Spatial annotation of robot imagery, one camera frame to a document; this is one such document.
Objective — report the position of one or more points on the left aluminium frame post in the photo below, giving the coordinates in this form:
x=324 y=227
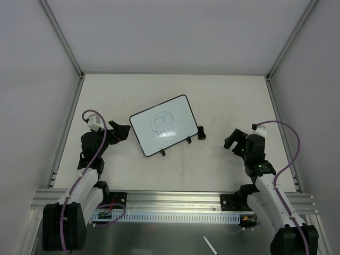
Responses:
x=61 y=37

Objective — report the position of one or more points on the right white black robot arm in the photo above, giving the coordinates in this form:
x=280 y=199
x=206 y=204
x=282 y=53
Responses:
x=288 y=232

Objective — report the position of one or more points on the white slotted cable duct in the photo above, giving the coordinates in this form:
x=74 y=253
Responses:
x=176 y=217

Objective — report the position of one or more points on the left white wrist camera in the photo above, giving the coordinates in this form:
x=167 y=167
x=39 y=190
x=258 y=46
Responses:
x=94 y=122

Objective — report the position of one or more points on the right aluminium frame post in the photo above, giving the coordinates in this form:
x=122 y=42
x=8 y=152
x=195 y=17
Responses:
x=292 y=37

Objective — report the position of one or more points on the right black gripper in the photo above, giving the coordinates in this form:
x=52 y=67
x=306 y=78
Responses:
x=239 y=142

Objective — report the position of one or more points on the aluminium front rail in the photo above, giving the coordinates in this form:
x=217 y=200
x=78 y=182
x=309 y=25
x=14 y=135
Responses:
x=177 y=201

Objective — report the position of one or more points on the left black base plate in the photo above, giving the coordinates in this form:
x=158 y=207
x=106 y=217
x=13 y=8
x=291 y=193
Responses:
x=119 y=198

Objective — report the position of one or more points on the aluminium frame post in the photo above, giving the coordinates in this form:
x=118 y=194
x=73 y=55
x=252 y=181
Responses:
x=292 y=37
x=61 y=37

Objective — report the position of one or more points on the black whiteboard eraser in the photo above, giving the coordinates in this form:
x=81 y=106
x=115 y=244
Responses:
x=201 y=133

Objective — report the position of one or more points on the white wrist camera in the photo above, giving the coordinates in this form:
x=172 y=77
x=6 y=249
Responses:
x=260 y=130
x=94 y=122

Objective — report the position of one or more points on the black framed whiteboard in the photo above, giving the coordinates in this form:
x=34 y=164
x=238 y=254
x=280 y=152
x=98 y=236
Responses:
x=164 y=125

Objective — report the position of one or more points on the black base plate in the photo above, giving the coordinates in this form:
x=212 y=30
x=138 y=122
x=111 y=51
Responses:
x=119 y=198
x=233 y=202

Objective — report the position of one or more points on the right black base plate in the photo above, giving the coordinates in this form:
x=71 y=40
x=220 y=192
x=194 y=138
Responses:
x=233 y=202

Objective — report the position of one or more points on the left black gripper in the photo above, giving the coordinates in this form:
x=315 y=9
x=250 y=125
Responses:
x=110 y=135

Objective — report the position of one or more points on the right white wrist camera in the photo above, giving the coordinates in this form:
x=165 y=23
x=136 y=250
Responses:
x=260 y=130

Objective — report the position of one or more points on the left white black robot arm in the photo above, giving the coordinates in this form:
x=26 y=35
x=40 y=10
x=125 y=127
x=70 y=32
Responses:
x=64 y=223

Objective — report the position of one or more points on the white marker pen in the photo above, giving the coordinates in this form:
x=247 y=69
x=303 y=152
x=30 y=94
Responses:
x=210 y=245

